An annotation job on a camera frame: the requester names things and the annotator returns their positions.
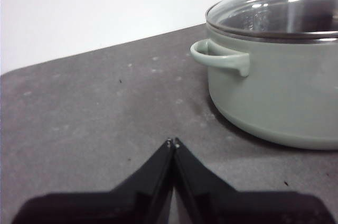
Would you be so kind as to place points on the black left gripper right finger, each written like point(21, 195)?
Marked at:
point(237, 208)

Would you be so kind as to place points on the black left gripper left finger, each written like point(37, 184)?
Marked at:
point(118, 205)

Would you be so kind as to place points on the glass lid with green knob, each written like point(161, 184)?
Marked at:
point(277, 10)

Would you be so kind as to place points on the pale green electric steamer pot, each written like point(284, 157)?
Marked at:
point(277, 97)

